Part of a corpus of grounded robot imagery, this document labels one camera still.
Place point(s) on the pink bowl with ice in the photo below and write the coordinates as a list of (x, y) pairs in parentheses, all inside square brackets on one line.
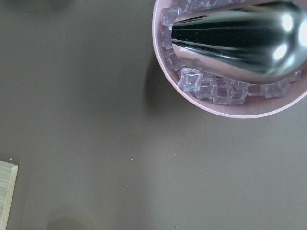
[(254, 107)]

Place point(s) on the steel ice scoop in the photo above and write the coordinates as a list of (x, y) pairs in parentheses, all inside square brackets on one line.
[(259, 43)]

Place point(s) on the wooden cutting board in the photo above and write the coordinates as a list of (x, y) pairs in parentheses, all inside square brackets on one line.
[(8, 174)]

